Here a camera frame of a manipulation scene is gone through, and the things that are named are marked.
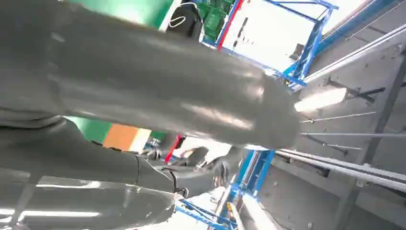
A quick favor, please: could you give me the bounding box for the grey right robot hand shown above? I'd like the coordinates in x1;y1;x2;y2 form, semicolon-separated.
0;0;301;230

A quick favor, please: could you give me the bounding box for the black bag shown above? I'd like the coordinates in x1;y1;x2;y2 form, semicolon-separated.
166;2;204;41

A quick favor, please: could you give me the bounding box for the green plastic crate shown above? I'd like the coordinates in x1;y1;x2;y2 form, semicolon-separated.
198;0;236;43

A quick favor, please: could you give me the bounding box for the ceiling light fixture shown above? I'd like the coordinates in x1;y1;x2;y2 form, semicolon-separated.
294;88;349;113

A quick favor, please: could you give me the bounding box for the ribbed grey right arm sleeve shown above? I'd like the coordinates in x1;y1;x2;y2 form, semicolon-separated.
0;107;64;129

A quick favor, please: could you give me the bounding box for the white ceiling pipe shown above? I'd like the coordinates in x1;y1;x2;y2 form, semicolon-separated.
304;23;406;84

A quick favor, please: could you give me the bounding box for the white cable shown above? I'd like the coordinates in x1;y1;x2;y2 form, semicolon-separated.
168;2;198;28

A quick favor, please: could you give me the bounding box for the red post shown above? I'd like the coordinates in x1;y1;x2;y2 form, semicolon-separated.
217;0;246;50

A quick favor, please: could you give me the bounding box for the blue metal frame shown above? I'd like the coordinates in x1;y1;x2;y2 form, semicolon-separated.
173;149;276;230
202;0;339;92

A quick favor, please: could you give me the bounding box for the grey ceiling cable tray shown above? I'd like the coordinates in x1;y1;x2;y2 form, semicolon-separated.
275;149;406;193

